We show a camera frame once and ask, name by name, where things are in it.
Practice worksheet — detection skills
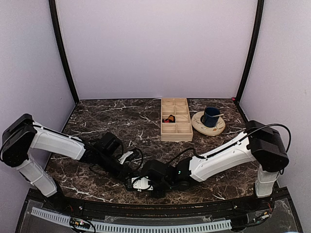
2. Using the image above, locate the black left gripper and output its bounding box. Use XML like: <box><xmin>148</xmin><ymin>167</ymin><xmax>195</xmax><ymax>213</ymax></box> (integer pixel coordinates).
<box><xmin>98</xmin><ymin>151</ymin><xmax>133</xmax><ymax>183</ymax></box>

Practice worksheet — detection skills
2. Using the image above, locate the black red yellow argyle sock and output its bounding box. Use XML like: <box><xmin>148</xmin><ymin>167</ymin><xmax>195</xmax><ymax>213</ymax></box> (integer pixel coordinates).
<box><xmin>162</xmin><ymin>115</ymin><xmax>176</xmax><ymax>123</ymax></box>

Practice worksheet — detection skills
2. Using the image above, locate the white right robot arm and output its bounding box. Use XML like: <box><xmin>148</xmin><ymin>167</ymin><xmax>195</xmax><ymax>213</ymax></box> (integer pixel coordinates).
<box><xmin>131</xmin><ymin>120</ymin><xmax>290</xmax><ymax>211</ymax></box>

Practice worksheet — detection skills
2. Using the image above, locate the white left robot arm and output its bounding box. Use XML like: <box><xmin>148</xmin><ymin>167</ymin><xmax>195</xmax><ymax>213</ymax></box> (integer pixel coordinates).
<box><xmin>0</xmin><ymin>114</ymin><xmax>134</xmax><ymax>212</ymax></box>

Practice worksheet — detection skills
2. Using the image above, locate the wooden compartment tray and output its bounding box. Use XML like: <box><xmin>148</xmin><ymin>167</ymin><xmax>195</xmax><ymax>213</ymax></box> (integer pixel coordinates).
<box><xmin>160</xmin><ymin>98</ymin><xmax>193</xmax><ymax>142</ymax></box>

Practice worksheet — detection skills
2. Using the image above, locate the beige ceramic plate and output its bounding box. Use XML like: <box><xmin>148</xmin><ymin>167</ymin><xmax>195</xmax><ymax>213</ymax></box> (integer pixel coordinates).
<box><xmin>191</xmin><ymin>111</ymin><xmax>225</xmax><ymax>136</ymax></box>

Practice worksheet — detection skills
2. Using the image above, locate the blue enamel mug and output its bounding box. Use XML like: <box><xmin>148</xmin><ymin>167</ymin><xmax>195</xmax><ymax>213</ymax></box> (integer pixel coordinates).
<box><xmin>200</xmin><ymin>107</ymin><xmax>221</xmax><ymax>128</ymax></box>

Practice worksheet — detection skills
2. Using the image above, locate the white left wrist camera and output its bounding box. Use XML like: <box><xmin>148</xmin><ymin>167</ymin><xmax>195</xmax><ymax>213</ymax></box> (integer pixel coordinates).
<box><xmin>118</xmin><ymin>151</ymin><xmax>133</xmax><ymax>164</ymax></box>

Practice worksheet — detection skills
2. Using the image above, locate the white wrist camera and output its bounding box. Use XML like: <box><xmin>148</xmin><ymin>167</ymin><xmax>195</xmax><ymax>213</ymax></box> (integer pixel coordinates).
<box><xmin>125</xmin><ymin>177</ymin><xmax>154</xmax><ymax>192</ymax></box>
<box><xmin>118</xmin><ymin>151</ymin><xmax>133</xmax><ymax>164</ymax></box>

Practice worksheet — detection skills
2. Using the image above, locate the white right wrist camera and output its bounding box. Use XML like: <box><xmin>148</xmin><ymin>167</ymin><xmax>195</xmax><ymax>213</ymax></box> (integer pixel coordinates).
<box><xmin>125</xmin><ymin>177</ymin><xmax>154</xmax><ymax>192</ymax></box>

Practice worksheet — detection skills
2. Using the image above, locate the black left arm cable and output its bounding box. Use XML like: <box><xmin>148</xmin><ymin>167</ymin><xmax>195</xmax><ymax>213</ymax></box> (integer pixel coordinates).
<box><xmin>128</xmin><ymin>148</ymin><xmax>144</xmax><ymax>173</ymax></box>

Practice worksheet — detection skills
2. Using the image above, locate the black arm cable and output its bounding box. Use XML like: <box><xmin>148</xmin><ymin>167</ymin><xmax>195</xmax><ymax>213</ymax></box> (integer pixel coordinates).
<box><xmin>167</xmin><ymin>123</ymin><xmax>292</xmax><ymax>175</ymax></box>
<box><xmin>128</xmin><ymin>148</ymin><xmax>144</xmax><ymax>173</ymax></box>

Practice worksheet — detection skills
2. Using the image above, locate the white slotted cable duct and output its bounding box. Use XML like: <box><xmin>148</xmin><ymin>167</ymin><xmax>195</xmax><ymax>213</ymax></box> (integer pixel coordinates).
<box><xmin>31</xmin><ymin>207</ymin><xmax>232</xmax><ymax>233</ymax></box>

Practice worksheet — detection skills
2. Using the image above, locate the black front table rail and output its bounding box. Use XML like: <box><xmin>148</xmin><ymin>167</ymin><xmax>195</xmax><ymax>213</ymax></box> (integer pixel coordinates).
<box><xmin>43</xmin><ymin>196</ymin><xmax>275</xmax><ymax>219</ymax></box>

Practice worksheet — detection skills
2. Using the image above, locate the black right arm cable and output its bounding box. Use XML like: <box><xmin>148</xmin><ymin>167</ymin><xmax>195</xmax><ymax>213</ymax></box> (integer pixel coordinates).
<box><xmin>167</xmin><ymin>123</ymin><xmax>292</xmax><ymax>175</ymax></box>

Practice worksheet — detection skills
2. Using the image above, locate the black left frame post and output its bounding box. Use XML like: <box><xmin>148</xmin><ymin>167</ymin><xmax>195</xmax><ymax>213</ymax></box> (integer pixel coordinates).
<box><xmin>48</xmin><ymin>0</ymin><xmax>80</xmax><ymax>105</ymax></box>

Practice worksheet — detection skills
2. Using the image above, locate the black frame post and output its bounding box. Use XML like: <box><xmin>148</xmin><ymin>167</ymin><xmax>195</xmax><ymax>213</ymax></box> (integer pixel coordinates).
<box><xmin>235</xmin><ymin>0</ymin><xmax>264</xmax><ymax>105</ymax></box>
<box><xmin>48</xmin><ymin>0</ymin><xmax>80</xmax><ymax>105</ymax></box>

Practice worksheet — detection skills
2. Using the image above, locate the black right frame post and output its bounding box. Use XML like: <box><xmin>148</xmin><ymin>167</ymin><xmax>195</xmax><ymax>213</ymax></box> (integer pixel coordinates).
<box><xmin>235</xmin><ymin>0</ymin><xmax>264</xmax><ymax>105</ymax></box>

